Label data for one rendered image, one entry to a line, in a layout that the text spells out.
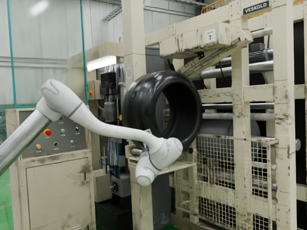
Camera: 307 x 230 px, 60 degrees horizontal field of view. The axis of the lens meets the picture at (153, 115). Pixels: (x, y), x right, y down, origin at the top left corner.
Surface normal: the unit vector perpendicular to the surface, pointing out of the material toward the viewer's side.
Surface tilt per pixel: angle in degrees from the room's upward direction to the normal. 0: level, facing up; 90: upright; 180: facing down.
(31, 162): 90
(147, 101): 77
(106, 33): 90
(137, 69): 90
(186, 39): 90
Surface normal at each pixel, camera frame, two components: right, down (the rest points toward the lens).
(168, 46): -0.78, 0.07
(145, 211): 0.62, 0.01
